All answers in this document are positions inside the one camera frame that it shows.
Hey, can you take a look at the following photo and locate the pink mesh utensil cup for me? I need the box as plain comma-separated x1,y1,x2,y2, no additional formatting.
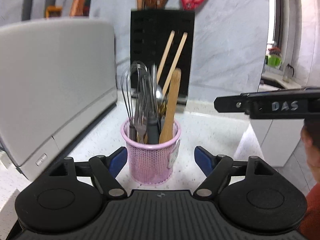
120,120,181,185

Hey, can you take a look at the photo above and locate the wooden spatula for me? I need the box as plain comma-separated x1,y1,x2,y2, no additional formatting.
159,68,181,144

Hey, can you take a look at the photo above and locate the gold spoon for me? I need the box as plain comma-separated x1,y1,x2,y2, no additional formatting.
158,98,167,118

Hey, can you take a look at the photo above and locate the wire whisk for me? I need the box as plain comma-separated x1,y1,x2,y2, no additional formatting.
120,60,151,142

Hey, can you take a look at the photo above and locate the wooden chopstick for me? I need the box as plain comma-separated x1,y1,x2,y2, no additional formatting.
157,31,175,83
162,33,188,96

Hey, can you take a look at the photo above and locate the wooden handled fork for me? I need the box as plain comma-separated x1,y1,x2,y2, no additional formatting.
134,75,149,144

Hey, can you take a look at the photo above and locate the dark grey peeler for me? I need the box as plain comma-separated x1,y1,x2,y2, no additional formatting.
147,64,159,145

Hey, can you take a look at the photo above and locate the steel spoon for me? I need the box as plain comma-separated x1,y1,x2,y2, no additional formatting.
156,85,164,111

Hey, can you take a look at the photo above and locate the red sleeve forearm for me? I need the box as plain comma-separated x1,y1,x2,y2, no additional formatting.
298,183,320,240

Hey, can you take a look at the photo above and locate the person's right hand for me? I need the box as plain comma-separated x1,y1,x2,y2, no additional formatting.
301,119,319,174

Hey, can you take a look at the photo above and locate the green cup on sill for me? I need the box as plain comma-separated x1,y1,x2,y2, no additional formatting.
266,47,282,68

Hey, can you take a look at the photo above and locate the white countertop appliance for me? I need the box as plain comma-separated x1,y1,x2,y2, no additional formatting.
1,17,117,181

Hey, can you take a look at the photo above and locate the black slotted knife block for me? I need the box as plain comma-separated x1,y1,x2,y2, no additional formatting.
130,9,195,105

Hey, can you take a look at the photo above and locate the orange grey hanging tool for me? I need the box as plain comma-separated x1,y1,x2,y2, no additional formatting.
44,0,62,18

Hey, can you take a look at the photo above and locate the green grey hanging tool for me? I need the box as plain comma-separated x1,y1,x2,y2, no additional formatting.
21,0,33,21

